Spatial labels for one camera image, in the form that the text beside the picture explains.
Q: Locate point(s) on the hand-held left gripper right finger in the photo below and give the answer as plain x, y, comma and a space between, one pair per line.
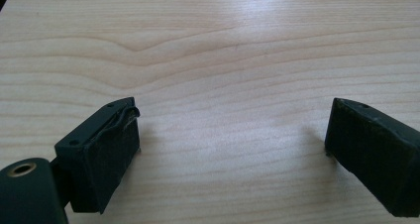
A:
369, 151

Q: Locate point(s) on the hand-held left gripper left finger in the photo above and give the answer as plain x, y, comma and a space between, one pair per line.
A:
99, 158

